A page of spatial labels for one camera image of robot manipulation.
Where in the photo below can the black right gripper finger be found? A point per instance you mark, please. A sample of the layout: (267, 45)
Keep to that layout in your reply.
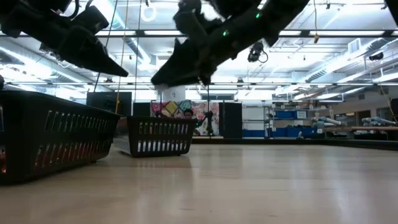
(183, 68)

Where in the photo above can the black computer monitor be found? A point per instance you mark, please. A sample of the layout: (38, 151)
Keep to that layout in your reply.
(109, 100)

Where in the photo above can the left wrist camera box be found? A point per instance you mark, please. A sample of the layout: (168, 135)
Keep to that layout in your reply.
(91, 20)

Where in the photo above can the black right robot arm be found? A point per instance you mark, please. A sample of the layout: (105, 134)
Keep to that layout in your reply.
(280, 9)

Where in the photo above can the colourful wall mural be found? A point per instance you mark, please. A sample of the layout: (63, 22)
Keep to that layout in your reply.
(171, 107)

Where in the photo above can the black cabinet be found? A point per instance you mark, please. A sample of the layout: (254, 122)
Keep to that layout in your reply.
(230, 119)

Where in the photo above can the shelf with blue bins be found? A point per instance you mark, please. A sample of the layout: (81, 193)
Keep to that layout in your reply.
(292, 132)

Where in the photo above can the black background robot arm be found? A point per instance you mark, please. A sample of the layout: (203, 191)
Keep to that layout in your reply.
(208, 121)

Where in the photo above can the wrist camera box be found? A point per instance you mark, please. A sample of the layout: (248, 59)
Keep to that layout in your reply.
(91, 20)
(189, 21)

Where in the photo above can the black aluminium table frame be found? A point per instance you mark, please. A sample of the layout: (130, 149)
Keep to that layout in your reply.
(280, 141)

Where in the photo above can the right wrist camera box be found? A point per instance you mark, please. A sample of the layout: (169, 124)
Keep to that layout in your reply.
(189, 21)

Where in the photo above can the person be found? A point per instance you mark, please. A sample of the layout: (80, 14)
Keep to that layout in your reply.
(188, 113)

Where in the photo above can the black slotted plastic basket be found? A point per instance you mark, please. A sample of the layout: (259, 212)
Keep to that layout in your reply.
(46, 140)
(161, 137)

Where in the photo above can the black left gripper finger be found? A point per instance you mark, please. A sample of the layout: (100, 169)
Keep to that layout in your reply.
(90, 56)

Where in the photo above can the black ceiling-mounted camera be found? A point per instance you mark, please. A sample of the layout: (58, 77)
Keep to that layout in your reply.
(256, 53)

